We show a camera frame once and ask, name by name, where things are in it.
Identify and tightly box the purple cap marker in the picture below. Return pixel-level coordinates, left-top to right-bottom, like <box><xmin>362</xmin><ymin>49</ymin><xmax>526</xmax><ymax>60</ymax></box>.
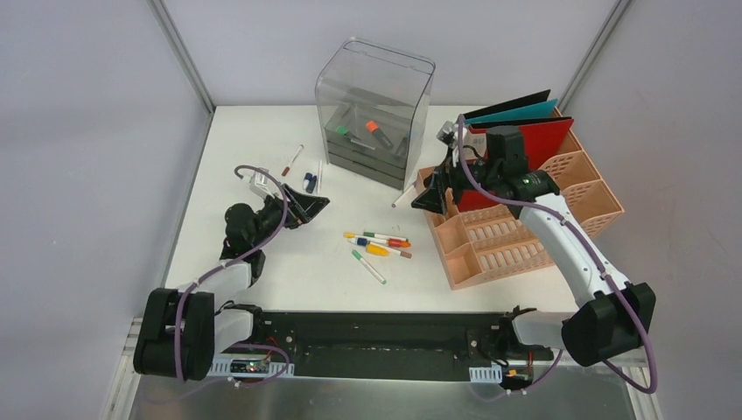
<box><xmin>391</xmin><ymin>183</ymin><xmax>416</xmax><ymax>208</ymax></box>

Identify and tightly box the orange tip black highlighter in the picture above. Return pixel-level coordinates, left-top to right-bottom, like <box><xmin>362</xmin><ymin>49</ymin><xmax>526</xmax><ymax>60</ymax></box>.
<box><xmin>365</xmin><ymin>121</ymin><xmax>394</xmax><ymax>150</ymax></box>

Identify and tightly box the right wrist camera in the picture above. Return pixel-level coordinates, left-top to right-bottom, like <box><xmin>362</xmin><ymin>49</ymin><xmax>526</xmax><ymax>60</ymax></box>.
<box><xmin>436</xmin><ymin>121</ymin><xmax>458</xmax><ymax>148</ymax></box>

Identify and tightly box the brown cap acrylic marker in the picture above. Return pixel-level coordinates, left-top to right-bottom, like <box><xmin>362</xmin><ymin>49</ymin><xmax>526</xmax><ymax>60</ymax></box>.
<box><xmin>281</xmin><ymin>144</ymin><xmax>305</xmax><ymax>177</ymax></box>

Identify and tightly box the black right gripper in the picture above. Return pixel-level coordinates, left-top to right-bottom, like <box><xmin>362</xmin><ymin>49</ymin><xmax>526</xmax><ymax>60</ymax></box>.
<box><xmin>412</xmin><ymin>145</ymin><xmax>501</xmax><ymax>215</ymax></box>

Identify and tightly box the red notebook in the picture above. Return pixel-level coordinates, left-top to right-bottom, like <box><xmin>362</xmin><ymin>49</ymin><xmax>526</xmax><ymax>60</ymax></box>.
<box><xmin>464</xmin><ymin>116</ymin><xmax>574</xmax><ymax>181</ymax></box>

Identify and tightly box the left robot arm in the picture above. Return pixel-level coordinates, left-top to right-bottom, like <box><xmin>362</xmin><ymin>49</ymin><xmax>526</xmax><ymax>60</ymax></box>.
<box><xmin>133</xmin><ymin>185</ymin><xmax>330</xmax><ymax>381</ymax></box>

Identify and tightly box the teal cap marker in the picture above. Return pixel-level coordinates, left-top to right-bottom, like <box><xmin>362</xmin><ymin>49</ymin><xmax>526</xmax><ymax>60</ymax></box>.
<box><xmin>363</xmin><ymin>231</ymin><xmax>409</xmax><ymax>242</ymax></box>

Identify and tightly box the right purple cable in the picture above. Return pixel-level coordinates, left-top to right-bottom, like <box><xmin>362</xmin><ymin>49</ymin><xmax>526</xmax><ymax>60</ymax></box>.
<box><xmin>456</xmin><ymin>114</ymin><xmax>660</xmax><ymax>397</ymax></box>

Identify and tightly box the blue cap brown marker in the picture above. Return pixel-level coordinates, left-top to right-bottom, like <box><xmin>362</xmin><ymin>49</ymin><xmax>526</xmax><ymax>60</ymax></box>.
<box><xmin>347</xmin><ymin>237</ymin><xmax>412</xmax><ymax>259</ymax></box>

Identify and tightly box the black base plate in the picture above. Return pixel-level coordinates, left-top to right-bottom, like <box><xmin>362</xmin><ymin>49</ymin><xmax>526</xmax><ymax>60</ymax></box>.
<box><xmin>211</xmin><ymin>311</ymin><xmax>555</xmax><ymax>382</ymax></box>

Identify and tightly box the orange cap marker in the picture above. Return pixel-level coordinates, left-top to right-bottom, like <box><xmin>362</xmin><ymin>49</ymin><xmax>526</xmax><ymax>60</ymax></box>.
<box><xmin>386</xmin><ymin>238</ymin><xmax>411</xmax><ymax>249</ymax></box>

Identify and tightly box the green tip black highlighter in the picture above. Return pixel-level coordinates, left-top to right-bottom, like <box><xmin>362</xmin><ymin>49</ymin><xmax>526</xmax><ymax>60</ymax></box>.
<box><xmin>335</xmin><ymin>125</ymin><xmax>375</xmax><ymax>151</ymax></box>

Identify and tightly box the blue cap small bottle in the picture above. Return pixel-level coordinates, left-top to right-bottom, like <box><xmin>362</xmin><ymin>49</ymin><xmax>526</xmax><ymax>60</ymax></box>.
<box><xmin>303</xmin><ymin>172</ymin><xmax>314</xmax><ymax>189</ymax></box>

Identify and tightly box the green cap marker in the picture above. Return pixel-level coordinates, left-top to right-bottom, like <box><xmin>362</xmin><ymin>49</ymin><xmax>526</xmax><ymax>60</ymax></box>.
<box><xmin>352</xmin><ymin>249</ymin><xmax>387</xmax><ymax>284</ymax></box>

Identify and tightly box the peach plastic desk organizer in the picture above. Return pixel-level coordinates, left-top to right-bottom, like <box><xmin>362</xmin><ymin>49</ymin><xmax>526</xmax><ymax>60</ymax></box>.
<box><xmin>415</xmin><ymin>107</ymin><xmax>626</xmax><ymax>291</ymax></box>

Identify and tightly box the clear drawer organizer box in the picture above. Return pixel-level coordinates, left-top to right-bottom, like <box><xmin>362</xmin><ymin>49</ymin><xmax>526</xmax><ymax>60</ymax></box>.
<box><xmin>314</xmin><ymin>37</ymin><xmax>436</xmax><ymax>190</ymax></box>

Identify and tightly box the teal notebook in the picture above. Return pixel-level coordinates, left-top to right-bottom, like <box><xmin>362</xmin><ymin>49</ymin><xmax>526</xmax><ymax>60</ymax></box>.
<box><xmin>464</xmin><ymin>89</ymin><xmax>558</xmax><ymax>124</ymax></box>

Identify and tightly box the aluminium frame rail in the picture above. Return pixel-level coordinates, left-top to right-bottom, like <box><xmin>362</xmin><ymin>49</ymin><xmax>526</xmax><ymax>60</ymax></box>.
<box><xmin>122</xmin><ymin>317</ymin><xmax>647</xmax><ymax>368</ymax></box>

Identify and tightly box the left circuit board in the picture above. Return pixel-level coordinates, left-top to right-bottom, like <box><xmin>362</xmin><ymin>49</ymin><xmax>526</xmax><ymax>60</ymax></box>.
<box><xmin>230</xmin><ymin>359</ymin><xmax>270</xmax><ymax>375</ymax></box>

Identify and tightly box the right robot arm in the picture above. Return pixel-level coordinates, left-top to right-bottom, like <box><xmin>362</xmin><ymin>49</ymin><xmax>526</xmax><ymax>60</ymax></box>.
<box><xmin>411</xmin><ymin>122</ymin><xmax>656</xmax><ymax>368</ymax></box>

